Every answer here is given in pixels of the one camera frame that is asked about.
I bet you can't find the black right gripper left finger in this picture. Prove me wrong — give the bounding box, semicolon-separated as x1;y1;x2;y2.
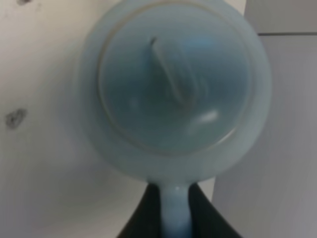
118;184;161;238

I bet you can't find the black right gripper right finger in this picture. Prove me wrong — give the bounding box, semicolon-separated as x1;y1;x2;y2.
189;184;242;238

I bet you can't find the light blue porcelain teapot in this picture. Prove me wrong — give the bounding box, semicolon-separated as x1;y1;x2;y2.
73;0;272;238

